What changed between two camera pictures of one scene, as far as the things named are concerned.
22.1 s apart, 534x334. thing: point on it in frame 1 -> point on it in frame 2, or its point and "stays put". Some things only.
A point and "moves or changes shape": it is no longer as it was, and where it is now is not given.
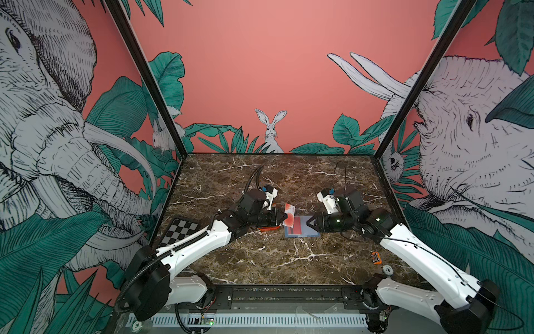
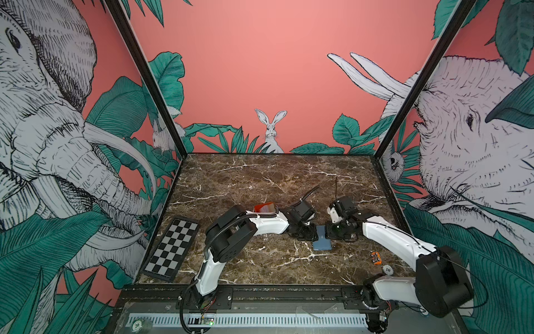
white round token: (388, 270) stays put
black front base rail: (284, 298) stays put
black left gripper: (276, 220) -> (312, 236)
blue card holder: (300, 228) moves or changes shape
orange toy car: (376, 258) stays put
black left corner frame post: (126, 28) stays put
